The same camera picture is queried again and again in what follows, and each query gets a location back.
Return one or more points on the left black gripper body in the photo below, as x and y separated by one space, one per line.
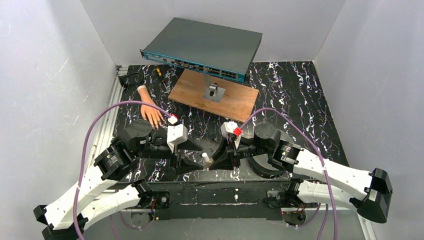
160 148

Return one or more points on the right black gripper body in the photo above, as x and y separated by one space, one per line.
236 153

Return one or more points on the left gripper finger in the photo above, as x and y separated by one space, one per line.
190 145
182 164

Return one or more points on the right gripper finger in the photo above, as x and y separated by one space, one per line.
227 161
221 149

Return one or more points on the nail polish bottle white cap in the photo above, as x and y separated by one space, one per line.
205 158

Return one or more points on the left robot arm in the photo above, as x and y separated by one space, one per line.
115 162

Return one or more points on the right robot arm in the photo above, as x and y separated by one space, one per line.
369 193

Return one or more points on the mannequin hand with nails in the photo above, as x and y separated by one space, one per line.
149 113

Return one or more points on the grey ribbed round disc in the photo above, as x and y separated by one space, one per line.
261 162

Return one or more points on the wooden base board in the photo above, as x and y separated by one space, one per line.
237 103

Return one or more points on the yellow black screwdriver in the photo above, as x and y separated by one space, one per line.
162 79

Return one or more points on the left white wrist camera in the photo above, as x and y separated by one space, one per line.
176 134

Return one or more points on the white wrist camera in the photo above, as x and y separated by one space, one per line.
232 132
176 134

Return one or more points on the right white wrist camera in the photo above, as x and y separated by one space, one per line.
232 132

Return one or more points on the black front mounting rail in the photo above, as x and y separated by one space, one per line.
217 200

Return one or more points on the metal stand bracket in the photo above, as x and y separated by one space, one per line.
212 91

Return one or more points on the aluminium frame profile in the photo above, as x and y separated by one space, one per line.
102 109

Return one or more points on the black plug with cable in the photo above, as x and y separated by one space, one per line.
131 79

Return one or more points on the grey teal network switch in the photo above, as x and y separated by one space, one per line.
216 50

